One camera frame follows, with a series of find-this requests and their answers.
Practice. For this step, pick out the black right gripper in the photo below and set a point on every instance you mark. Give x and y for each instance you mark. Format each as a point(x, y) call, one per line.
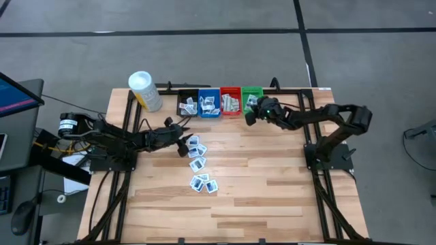
point(269, 110)

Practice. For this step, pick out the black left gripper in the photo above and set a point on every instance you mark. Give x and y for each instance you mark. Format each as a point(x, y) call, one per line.
point(167, 137)

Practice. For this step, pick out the green print packet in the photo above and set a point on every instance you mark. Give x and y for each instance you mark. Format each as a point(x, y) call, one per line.
point(224, 102)
point(230, 103)

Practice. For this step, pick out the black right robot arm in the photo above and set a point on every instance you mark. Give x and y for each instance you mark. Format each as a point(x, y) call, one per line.
point(323, 114)

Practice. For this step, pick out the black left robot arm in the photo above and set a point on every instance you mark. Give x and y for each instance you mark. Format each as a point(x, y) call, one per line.
point(112, 136)

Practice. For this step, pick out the orange print ointment packet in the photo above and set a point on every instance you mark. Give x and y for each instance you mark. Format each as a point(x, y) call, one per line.
point(236, 105)

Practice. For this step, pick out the green plastic basket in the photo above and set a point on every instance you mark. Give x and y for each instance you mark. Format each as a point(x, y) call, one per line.
point(252, 90)

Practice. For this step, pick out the red plastic basket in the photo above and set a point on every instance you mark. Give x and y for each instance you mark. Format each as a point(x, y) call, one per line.
point(235, 91)

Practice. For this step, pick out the black plastic basket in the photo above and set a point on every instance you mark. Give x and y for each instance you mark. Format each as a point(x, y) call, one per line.
point(182, 93)

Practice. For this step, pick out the blue plastic basket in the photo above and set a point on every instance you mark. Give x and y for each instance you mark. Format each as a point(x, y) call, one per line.
point(215, 92)

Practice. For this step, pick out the white wipes canister yellow label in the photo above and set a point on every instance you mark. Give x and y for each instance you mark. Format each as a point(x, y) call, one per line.
point(146, 92)

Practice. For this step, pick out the white table corner label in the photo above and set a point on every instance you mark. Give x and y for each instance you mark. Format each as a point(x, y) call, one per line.
point(325, 88)

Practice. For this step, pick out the black table edge clamp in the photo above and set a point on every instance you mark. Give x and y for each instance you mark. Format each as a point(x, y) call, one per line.
point(262, 242)
point(181, 242)

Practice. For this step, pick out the white paper sheet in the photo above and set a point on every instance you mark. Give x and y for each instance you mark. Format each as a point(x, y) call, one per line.
point(75, 186)

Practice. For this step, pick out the black desk support beam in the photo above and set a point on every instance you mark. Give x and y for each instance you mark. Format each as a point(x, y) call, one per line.
point(61, 168)

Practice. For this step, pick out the black power box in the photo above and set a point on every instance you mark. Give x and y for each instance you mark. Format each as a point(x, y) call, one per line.
point(46, 137)

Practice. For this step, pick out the white tape roll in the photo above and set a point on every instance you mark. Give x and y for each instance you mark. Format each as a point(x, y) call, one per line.
point(58, 199)

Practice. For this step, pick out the grey side desk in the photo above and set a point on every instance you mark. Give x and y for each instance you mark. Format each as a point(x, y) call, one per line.
point(20, 143)

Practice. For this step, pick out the tilted monitor blue screen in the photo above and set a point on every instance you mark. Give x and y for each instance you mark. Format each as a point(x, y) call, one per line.
point(13, 97)

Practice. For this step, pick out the grey stand foot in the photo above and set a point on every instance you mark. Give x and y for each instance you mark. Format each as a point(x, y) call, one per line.
point(422, 131)

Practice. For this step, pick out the black computer mouse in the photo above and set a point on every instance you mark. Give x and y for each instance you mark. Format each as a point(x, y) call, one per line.
point(23, 217)

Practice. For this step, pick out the white-edged smartphone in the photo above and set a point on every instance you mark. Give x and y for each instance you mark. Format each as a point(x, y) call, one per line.
point(2, 146)

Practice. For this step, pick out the black keyboard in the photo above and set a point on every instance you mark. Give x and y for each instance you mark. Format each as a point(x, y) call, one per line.
point(5, 195)

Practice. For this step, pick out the black frame hook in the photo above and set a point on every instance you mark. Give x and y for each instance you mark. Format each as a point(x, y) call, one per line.
point(274, 79)

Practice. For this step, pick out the black aluminium table frame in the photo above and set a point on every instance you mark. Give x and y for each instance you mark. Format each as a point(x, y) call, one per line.
point(289, 91)

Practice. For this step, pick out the black frame crossbar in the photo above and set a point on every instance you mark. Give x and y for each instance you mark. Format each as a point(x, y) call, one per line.
point(190, 85)

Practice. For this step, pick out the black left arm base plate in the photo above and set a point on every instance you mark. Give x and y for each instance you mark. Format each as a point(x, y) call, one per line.
point(98, 165)

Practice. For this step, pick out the black aluminium frame strut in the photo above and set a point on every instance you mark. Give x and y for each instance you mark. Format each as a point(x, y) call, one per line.
point(335, 210)
point(107, 211)

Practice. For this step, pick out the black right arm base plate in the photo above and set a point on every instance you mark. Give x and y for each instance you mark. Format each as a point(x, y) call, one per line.
point(342, 163)

